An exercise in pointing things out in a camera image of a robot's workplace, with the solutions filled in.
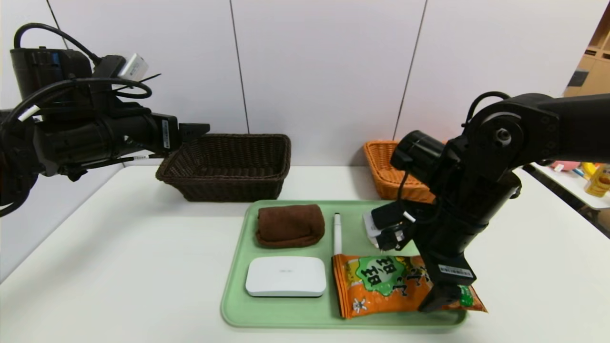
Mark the pink plush toy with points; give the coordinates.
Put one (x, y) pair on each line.
(567, 166)

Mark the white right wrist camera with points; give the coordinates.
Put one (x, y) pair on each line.
(371, 227)

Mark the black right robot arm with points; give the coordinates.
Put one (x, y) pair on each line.
(500, 157)

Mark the orange snack bag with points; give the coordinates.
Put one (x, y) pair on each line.
(381, 290)

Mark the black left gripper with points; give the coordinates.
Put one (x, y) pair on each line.
(167, 134)

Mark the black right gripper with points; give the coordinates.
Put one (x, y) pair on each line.
(452, 272)

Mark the orange wicker basket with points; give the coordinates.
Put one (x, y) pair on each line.
(381, 166)

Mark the dark brown wicker basket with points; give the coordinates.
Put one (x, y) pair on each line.
(228, 190)

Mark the small dark grey box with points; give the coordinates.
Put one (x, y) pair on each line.
(577, 78)

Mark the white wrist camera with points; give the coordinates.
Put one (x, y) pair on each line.
(371, 227)
(133, 66)

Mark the white rounded router box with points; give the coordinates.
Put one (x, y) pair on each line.
(286, 276)

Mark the yellow toy banana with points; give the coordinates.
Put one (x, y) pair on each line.
(588, 169)

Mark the brown folded towel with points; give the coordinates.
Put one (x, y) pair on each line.
(288, 226)

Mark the yellow drink bottle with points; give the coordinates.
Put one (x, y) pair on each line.
(599, 183)

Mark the light green plastic tray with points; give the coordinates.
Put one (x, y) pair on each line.
(233, 267)

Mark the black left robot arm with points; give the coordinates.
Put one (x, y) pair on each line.
(71, 138)

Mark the wooden cabinet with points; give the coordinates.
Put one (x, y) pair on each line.
(593, 71)

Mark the white side table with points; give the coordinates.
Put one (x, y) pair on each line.
(562, 186)

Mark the white marker pen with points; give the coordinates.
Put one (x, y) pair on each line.
(337, 236)

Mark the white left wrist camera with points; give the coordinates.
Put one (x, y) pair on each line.
(133, 66)

